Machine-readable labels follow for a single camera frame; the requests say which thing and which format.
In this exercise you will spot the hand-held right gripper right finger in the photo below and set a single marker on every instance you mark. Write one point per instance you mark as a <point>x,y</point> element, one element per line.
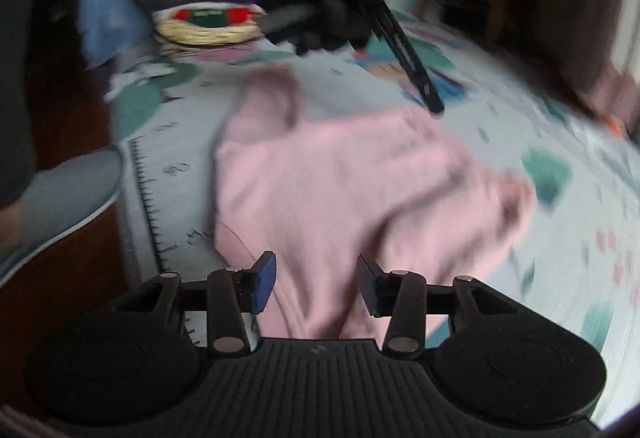
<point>369,283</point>

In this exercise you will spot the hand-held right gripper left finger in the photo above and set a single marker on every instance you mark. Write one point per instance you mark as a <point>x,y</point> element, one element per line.
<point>264,283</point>

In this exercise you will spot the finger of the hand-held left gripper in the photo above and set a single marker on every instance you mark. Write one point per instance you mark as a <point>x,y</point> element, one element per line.
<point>415,72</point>

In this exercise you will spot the pink sweater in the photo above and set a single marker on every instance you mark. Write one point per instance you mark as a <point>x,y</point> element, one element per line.
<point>325,178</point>

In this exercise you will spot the pile of folded clothes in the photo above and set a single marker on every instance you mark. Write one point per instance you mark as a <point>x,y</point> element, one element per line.
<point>210,25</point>

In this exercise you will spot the printed animal play mat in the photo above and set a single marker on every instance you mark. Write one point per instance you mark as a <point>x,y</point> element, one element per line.
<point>550,243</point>

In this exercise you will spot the pink curtain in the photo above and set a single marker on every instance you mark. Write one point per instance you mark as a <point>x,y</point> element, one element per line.
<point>607,92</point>

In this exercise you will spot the small orange item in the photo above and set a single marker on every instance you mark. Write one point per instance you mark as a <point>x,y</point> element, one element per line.
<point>616,125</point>

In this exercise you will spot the grey slipper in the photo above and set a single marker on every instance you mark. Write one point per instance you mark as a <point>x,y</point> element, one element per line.
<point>60,198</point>

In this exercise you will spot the light blue printed blanket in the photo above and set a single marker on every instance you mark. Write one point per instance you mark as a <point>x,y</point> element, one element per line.
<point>110,12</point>

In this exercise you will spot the person's leg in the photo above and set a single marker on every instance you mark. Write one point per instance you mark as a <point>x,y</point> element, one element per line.
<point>20,67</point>

